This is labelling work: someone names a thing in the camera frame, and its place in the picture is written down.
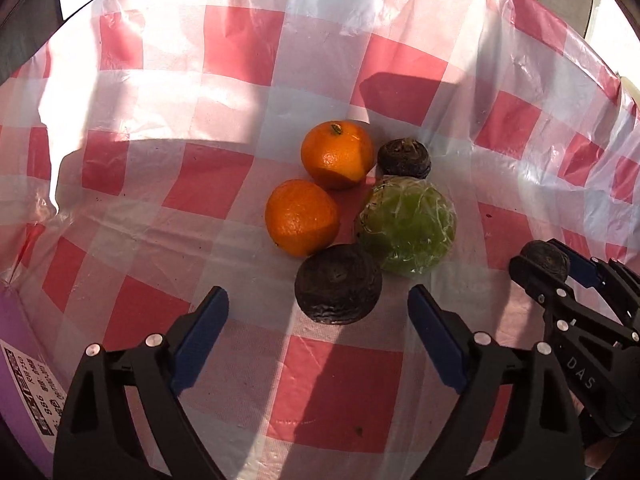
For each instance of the red white checkered plastic tablecloth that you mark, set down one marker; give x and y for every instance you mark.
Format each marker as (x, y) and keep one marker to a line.
(200, 170)

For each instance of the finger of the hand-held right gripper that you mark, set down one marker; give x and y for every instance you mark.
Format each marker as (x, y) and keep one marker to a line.
(575, 345)
(584, 267)

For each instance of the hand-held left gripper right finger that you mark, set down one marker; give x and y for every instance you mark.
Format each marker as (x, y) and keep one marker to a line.
(439, 345)

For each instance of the orange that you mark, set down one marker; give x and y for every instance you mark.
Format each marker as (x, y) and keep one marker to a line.
(337, 155)
(301, 218)

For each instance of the large dark water chestnut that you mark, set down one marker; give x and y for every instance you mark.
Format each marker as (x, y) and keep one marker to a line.
(337, 284)

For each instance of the purple box with white label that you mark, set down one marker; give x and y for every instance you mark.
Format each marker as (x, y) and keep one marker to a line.
(22, 370)

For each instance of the green fruit in plastic wrap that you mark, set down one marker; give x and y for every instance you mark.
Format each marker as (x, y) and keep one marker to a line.
(407, 225)

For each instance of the small dark water chestnut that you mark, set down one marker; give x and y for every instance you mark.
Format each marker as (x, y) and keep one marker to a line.
(403, 158)

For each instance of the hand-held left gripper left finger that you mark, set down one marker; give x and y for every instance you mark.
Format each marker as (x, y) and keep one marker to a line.
(201, 337)

